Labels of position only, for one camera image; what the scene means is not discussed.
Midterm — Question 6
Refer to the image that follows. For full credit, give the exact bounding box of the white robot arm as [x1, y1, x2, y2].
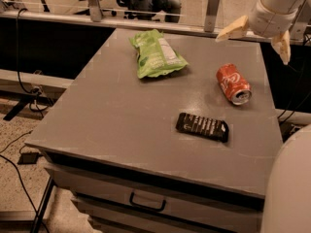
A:
[216, 0, 311, 233]

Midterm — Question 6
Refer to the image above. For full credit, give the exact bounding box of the person on office chair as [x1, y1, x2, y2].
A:
[61, 0, 183, 24]

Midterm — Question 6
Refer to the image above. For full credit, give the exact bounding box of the black hanging cable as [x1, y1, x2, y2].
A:
[14, 7, 52, 114]

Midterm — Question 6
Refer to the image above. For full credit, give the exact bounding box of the red coke can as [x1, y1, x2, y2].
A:
[216, 63, 252, 106]

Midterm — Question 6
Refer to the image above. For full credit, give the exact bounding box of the black drawer handle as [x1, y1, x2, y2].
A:
[129, 192, 166, 213]

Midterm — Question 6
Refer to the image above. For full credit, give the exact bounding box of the black floor cable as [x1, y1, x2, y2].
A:
[0, 129, 50, 233]

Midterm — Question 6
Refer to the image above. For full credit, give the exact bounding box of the black power adapter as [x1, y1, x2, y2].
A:
[17, 152, 39, 165]

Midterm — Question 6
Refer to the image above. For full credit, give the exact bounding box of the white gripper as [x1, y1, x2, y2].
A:
[216, 0, 304, 65]

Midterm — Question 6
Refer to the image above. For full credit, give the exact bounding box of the grey drawer cabinet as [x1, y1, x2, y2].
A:
[27, 29, 282, 233]

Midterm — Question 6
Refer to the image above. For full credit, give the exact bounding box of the green chip bag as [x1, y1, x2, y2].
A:
[129, 29, 188, 79]

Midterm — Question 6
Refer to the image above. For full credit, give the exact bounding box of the metal guard rail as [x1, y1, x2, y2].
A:
[0, 0, 311, 46]

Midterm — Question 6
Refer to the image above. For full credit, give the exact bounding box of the black snack bar wrapper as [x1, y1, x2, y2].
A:
[176, 113, 229, 143]

